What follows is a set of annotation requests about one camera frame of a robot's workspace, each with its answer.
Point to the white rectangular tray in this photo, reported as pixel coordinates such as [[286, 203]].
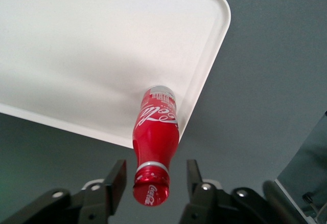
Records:
[[89, 42]]

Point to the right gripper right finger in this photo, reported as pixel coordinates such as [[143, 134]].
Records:
[[212, 203]]

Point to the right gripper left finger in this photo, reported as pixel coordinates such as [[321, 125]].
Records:
[[97, 198]]

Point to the red coke bottle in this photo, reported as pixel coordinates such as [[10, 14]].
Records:
[[154, 137]]

